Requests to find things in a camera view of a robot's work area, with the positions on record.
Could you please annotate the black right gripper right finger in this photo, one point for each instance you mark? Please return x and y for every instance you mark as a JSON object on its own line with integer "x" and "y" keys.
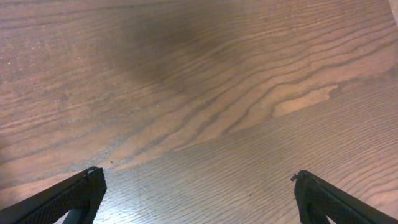
{"x": 319, "y": 202}

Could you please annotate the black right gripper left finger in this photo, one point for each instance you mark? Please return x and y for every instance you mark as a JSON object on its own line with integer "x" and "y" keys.
{"x": 77, "y": 198}

